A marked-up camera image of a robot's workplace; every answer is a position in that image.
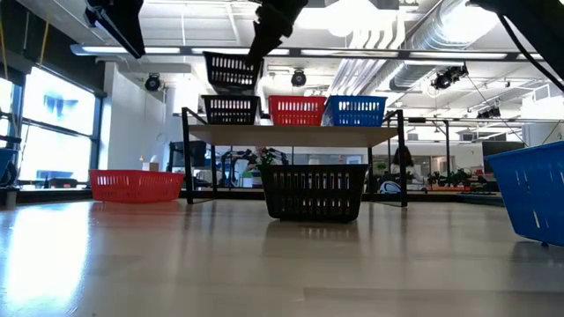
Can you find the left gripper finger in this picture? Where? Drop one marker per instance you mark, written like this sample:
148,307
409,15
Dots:
262,50

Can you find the black slotted plastic basket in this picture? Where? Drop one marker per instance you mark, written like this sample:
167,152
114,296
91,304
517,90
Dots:
231,83
313,211
231,118

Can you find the red slotted plastic basket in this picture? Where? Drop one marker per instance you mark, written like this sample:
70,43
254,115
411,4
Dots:
297,119
136,193

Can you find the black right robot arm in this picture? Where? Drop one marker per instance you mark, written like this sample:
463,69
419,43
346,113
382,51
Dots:
542,26

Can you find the wooden shelf with black legs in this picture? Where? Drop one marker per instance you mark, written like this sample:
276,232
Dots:
286,135

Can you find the black ceiling spotlight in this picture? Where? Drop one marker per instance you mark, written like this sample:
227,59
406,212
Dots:
152,83
447,79
489,113
298,78

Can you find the overhead light bar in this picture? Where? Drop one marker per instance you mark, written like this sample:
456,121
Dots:
352,53

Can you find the small dark monitor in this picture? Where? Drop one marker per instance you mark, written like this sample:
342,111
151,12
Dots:
196,154

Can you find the cardboard box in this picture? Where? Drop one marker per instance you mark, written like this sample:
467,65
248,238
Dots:
150,167

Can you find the person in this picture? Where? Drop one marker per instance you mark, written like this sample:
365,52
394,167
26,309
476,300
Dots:
403,160

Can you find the large window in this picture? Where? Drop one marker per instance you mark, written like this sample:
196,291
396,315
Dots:
57,154

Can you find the large dark monitor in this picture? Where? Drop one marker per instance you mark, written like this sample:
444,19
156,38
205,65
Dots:
502,149

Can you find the black table edge frame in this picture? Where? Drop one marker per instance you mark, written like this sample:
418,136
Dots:
229,194

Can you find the silver ventilation duct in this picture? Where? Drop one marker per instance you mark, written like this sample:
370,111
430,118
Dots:
432,35

